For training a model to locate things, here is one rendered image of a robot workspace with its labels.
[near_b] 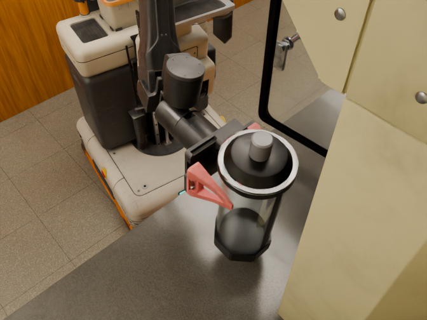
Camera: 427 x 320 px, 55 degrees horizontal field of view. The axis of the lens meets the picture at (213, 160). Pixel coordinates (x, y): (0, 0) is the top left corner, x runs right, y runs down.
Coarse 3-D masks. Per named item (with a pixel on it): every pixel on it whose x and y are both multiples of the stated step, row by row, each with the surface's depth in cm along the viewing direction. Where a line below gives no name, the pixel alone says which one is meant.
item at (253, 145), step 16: (240, 144) 54; (256, 144) 50; (272, 144) 51; (224, 160) 54; (240, 160) 52; (256, 160) 52; (272, 160) 53; (288, 160) 53; (240, 176) 52; (256, 176) 51; (272, 176) 51; (288, 176) 53
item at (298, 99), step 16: (288, 16) 71; (288, 32) 73; (304, 48) 73; (288, 64) 78; (304, 64) 75; (272, 80) 83; (288, 80) 80; (304, 80) 77; (320, 80) 74; (272, 96) 86; (288, 96) 82; (304, 96) 79; (320, 96) 77; (336, 96) 74; (272, 112) 89; (288, 112) 85; (304, 112) 82; (320, 112) 79; (336, 112) 76; (304, 128) 85; (320, 128) 81; (320, 144) 84
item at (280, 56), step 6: (276, 42) 74; (282, 42) 74; (288, 42) 74; (276, 48) 75; (282, 48) 74; (288, 48) 75; (276, 54) 76; (282, 54) 75; (276, 60) 77; (282, 60) 76; (276, 66) 78; (282, 66) 77
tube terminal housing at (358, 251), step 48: (384, 0) 27; (384, 48) 29; (384, 96) 31; (336, 144) 37; (384, 144) 33; (336, 192) 41; (384, 192) 36; (336, 240) 45; (384, 240) 39; (288, 288) 61; (336, 288) 50; (384, 288) 43
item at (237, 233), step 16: (224, 144) 56; (288, 144) 56; (224, 176) 53; (224, 192) 57; (256, 192) 51; (272, 192) 51; (224, 208) 60; (240, 208) 57; (256, 208) 56; (272, 208) 57; (224, 224) 63; (240, 224) 60; (256, 224) 59; (224, 240) 67; (240, 240) 64; (256, 240) 64
